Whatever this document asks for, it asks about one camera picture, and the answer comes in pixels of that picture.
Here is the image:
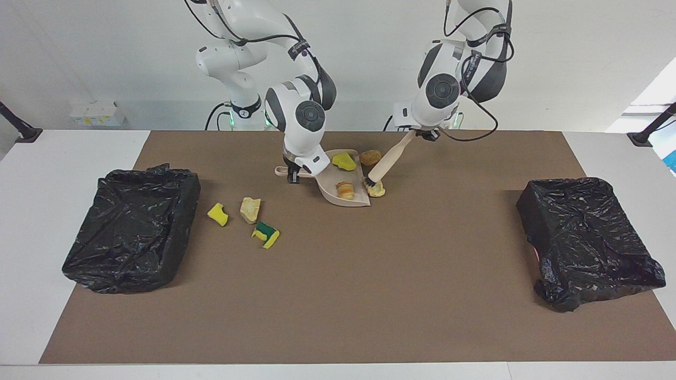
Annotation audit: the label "beige plastic dustpan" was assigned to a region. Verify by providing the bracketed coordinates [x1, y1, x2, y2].
[274, 149, 372, 208]

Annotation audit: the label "beige hand brush black bristles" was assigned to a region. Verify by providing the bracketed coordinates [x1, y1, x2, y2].
[363, 130, 419, 190]

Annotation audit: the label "yellow sponge chunk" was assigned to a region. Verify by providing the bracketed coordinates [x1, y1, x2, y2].
[331, 151, 358, 173]

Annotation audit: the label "bin lined with black bag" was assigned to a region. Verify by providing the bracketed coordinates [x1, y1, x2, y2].
[516, 177, 666, 313]
[62, 164, 202, 295]

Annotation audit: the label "pale stone-like bread chunk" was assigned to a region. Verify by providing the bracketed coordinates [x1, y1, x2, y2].
[240, 197, 262, 225]

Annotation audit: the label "yellow and green sponge piece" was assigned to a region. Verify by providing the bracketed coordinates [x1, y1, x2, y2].
[251, 221, 280, 250]

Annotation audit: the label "small yellow sponge piece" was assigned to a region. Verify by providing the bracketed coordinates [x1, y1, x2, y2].
[206, 203, 230, 227]

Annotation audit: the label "brown table mat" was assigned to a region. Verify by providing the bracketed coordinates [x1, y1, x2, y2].
[40, 130, 676, 365]

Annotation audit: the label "white electrical outlet box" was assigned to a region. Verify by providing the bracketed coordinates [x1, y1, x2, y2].
[69, 101, 127, 127]

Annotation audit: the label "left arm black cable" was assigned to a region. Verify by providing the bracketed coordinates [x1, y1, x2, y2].
[441, 0, 514, 143]

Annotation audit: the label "right base black power cable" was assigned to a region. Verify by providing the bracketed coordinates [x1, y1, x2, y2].
[205, 102, 233, 131]

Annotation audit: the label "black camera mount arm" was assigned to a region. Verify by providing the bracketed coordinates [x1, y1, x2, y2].
[0, 101, 43, 144]
[627, 102, 676, 147]

